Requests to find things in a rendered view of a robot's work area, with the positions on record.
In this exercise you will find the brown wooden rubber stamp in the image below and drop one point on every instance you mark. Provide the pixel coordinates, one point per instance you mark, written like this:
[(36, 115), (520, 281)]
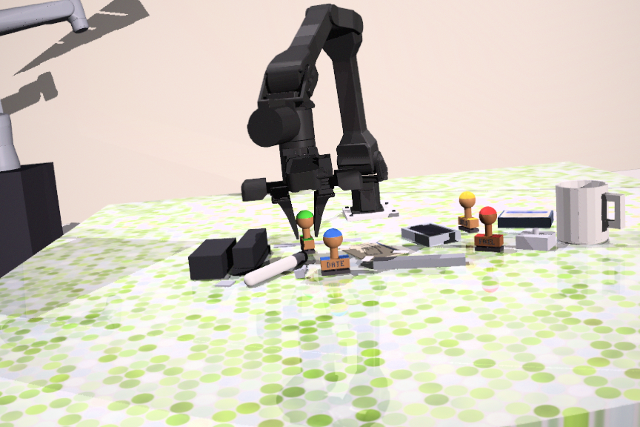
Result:
[(468, 223)]

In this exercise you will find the wooden date stamp with blue top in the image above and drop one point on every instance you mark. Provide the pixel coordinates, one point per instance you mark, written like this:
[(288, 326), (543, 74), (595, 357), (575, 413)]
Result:
[(335, 263)]

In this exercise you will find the white mug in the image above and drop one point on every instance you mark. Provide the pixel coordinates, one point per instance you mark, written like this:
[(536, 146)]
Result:
[(582, 211)]

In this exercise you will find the tan inspection card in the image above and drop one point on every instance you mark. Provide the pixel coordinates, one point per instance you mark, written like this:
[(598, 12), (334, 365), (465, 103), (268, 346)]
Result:
[(368, 251)]

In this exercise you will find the blue stamp pad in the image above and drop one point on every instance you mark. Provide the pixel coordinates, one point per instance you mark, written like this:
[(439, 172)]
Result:
[(526, 219)]

